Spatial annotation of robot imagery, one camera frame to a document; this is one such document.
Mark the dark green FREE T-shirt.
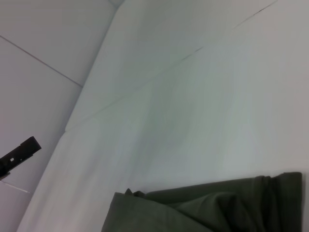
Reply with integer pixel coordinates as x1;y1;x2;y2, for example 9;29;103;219
100;171;304;232

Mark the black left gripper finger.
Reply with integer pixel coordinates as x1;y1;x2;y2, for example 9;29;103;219
0;136;42;177

